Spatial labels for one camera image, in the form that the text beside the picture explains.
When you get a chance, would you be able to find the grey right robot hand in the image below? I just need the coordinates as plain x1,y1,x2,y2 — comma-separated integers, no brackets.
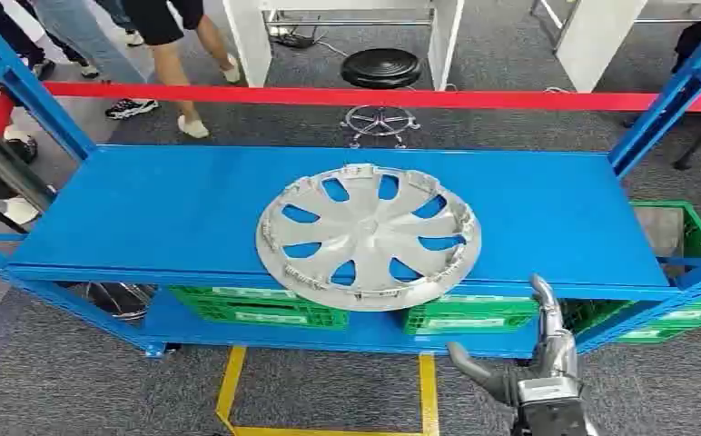
446,273,580,405

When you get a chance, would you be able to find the silver plastic hubcap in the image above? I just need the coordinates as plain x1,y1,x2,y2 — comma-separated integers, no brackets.
255,162,483,312

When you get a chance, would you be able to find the white table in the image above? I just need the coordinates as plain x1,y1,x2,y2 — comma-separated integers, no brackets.
222,0,466,92
529,0,701,94

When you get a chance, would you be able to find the black round stool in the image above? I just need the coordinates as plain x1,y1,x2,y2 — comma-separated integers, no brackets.
339,47,422,150

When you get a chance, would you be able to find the red barrier belt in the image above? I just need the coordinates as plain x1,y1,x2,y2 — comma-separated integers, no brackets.
0,81,701,138

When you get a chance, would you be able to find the blue metal shelf rack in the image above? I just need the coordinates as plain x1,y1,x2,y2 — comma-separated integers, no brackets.
0,0,701,361

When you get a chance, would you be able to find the black power strip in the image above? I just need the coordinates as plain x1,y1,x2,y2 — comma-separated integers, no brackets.
269,30,320,51

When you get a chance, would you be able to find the shiny chrome hubcap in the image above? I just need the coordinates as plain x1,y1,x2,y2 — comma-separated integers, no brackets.
83,282,158,322

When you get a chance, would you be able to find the dark metal bar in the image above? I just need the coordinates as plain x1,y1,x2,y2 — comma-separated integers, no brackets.
0,120,58,213

